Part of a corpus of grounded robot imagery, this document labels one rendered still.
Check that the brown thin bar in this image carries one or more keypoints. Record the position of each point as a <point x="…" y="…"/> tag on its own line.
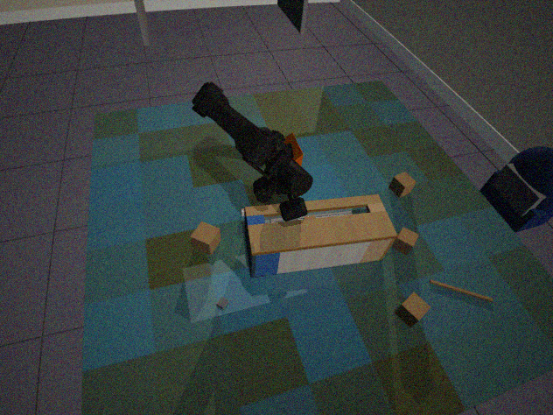
<point x="476" y="295"/>

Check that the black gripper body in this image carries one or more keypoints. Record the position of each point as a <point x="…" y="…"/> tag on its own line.
<point x="292" y="208"/>

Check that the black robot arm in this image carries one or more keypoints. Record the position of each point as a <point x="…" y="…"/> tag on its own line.
<point x="257" y="145"/>

